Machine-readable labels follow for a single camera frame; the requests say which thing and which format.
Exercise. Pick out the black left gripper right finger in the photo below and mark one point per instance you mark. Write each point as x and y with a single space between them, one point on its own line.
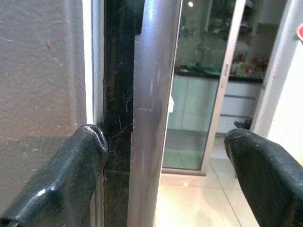
272 184

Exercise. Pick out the white kitchen unit dark counter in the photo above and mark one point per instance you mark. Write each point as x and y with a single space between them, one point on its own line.
239 101

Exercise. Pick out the aluminium glass sliding door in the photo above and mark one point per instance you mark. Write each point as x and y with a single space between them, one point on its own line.
191 142

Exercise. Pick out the silver mini fridge body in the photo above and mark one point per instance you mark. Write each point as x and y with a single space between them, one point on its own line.
40 71

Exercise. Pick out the white door frame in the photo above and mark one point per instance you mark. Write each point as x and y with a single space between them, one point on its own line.
272 82

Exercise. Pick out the silver mini fridge door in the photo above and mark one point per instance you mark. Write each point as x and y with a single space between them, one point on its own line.
151 94

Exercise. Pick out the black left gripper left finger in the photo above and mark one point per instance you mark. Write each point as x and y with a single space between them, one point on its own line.
59 179

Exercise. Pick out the red round object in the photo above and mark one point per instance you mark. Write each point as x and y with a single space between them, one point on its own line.
300 33

